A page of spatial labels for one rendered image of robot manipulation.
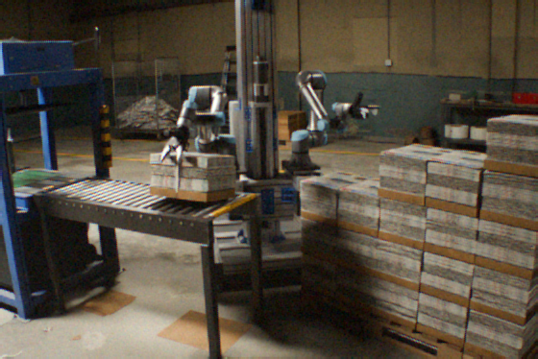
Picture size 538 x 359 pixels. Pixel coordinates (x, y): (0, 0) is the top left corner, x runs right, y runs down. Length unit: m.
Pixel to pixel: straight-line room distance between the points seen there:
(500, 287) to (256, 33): 2.27
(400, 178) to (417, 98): 6.87
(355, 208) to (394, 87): 6.80
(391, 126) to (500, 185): 7.33
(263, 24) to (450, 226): 1.91
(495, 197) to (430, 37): 7.18
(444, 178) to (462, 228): 0.26
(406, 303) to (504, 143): 1.02
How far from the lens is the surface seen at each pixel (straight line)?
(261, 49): 3.58
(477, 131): 8.78
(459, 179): 2.44
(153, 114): 10.46
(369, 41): 9.62
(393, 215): 2.69
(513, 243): 2.39
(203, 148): 3.42
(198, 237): 2.50
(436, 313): 2.71
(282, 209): 3.55
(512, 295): 2.47
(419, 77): 9.42
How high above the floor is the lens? 1.54
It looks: 13 degrees down
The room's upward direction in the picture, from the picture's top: 1 degrees counter-clockwise
